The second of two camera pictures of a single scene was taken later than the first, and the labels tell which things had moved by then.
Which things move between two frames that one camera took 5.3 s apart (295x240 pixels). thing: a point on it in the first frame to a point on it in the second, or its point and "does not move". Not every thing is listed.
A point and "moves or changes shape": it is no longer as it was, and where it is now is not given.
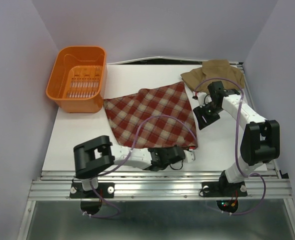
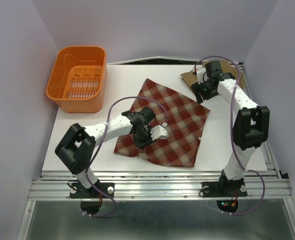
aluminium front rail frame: x=168 y=185 does not move
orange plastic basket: x=77 y=78 does not move
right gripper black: x=199 y=112 to x=196 y=89
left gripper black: x=160 y=148 to x=141 y=144
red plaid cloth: x=155 y=117 moves or changes shape
